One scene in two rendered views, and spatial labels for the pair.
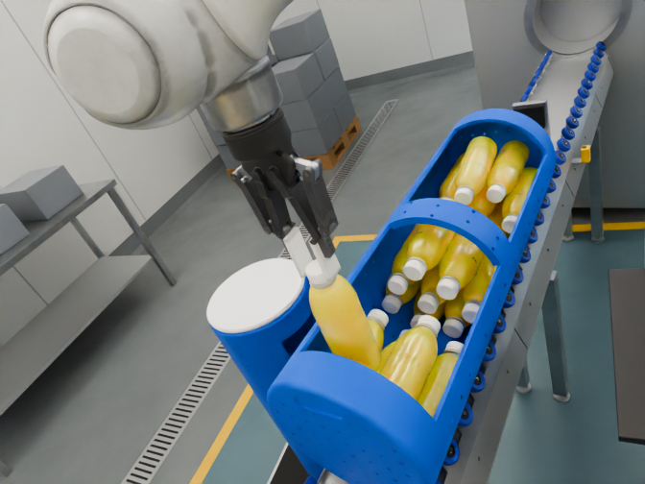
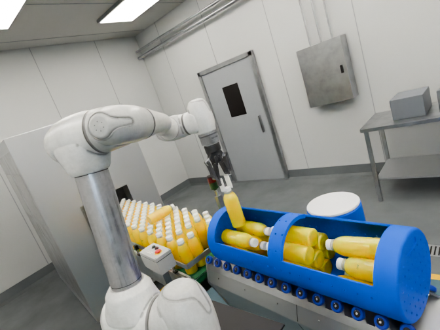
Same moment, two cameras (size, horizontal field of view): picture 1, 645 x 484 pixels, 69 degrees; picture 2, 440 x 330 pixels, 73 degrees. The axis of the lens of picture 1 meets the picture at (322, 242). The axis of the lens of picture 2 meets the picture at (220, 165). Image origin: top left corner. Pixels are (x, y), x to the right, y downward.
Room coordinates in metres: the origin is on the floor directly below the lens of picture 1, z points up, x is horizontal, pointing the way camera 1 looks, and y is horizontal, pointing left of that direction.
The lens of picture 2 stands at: (0.74, -1.34, 1.80)
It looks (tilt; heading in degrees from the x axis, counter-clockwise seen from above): 13 degrees down; 98
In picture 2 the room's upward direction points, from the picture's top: 19 degrees counter-clockwise
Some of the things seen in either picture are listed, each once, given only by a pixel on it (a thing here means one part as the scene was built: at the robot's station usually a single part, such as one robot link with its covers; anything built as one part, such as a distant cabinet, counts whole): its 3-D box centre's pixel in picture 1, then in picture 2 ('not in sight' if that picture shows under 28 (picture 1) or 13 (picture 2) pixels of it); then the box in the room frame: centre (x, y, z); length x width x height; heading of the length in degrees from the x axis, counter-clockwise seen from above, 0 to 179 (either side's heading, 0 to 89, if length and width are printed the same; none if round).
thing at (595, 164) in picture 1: (595, 188); not in sight; (1.78, -1.30, 0.31); 0.06 x 0.06 x 0.63; 45
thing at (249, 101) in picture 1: (239, 94); (209, 138); (0.54, 0.02, 1.61); 0.09 x 0.09 x 0.06
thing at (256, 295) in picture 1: (255, 293); (332, 203); (1.04, 0.22, 1.03); 0.28 x 0.28 x 0.01
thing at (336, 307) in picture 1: (343, 322); (233, 207); (0.54, 0.02, 1.25); 0.07 x 0.07 x 0.19
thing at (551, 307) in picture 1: (555, 341); not in sight; (1.08, -0.61, 0.31); 0.06 x 0.06 x 0.63; 45
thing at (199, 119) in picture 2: not in sight; (198, 116); (0.53, 0.02, 1.72); 0.13 x 0.11 x 0.16; 165
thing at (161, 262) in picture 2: not in sight; (157, 258); (0.03, 0.11, 1.05); 0.20 x 0.10 x 0.10; 135
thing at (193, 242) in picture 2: not in sight; (196, 249); (0.23, 0.19, 0.99); 0.07 x 0.07 x 0.19
